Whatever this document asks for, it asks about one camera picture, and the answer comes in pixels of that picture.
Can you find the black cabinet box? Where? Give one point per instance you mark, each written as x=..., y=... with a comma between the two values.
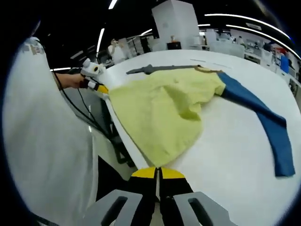
x=174, y=46

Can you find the small orange item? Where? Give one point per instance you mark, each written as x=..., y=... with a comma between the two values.
x=174, y=38

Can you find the curved ceiling light strip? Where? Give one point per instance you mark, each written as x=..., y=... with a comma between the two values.
x=235, y=16
x=258, y=32

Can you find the white storage shelves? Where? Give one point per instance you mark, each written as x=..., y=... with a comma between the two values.
x=138, y=47

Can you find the person's left hand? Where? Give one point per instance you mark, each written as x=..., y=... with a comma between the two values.
x=75, y=81

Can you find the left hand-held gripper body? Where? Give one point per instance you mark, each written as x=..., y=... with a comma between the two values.
x=92, y=70

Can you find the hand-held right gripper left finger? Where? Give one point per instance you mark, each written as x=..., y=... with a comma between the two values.
x=147, y=200

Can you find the white pillar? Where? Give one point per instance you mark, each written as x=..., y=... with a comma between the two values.
x=176, y=23

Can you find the white display cabinet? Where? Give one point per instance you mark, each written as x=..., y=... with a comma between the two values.
x=225, y=48

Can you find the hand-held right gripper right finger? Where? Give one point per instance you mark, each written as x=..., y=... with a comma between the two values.
x=174, y=188

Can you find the black table leg frame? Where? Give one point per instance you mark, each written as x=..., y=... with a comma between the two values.
x=122, y=150

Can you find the yellow blue grey garment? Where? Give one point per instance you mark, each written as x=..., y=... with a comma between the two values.
x=152, y=113

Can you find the blue barrel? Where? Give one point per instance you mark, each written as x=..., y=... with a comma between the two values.
x=284, y=64

